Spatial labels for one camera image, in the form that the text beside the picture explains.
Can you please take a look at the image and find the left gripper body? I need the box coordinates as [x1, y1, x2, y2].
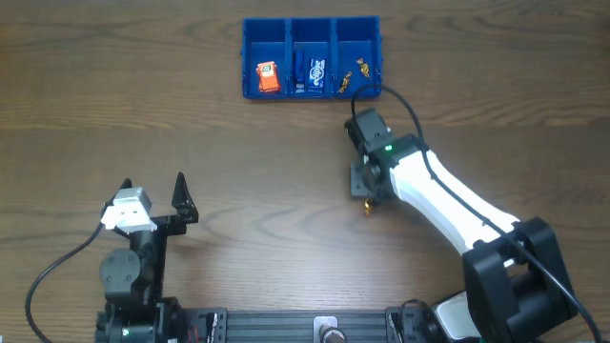
[151, 214, 189, 236]

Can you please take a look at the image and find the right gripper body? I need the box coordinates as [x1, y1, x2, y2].
[350, 161, 385, 201]

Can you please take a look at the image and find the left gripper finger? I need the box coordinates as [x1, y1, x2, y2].
[102, 177, 134, 211]
[171, 171, 200, 225]

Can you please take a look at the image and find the blue candy pack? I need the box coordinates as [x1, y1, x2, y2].
[294, 50, 306, 94]
[307, 57, 327, 92]

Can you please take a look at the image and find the orange candy box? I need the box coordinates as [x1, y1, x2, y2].
[255, 60, 282, 93]

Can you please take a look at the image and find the blue tray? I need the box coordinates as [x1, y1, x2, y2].
[241, 15, 383, 100]

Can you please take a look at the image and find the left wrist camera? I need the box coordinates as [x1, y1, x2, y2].
[99, 186, 158, 234]

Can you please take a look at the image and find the black cable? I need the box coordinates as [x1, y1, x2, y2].
[351, 84, 602, 343]
[24, 221, 106, 343]

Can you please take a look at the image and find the mounting rail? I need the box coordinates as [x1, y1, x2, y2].
[94, 307, 435, 343]

